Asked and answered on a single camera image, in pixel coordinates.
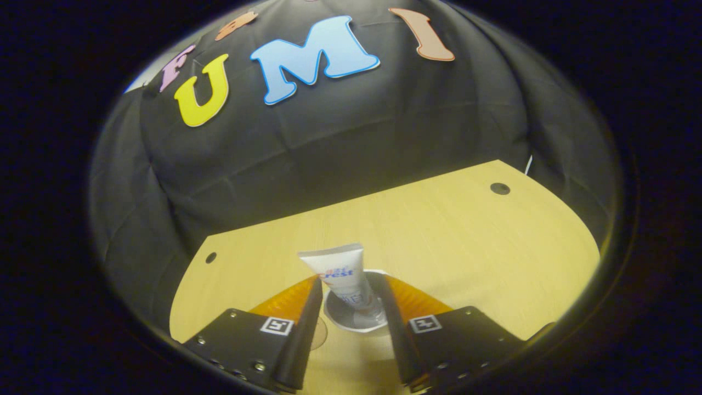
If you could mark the white toothpaste tube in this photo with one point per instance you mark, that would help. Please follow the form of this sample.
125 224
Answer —
337 269

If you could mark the wooden desktop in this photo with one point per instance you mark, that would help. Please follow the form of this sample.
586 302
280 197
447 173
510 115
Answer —
466 247

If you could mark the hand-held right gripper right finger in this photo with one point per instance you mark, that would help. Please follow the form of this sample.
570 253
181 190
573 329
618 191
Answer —
399 340

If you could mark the black backdrop cloth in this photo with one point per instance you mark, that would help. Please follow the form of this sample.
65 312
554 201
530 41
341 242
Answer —
384 120

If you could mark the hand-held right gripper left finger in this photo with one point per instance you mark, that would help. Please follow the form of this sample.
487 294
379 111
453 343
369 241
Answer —
307 340

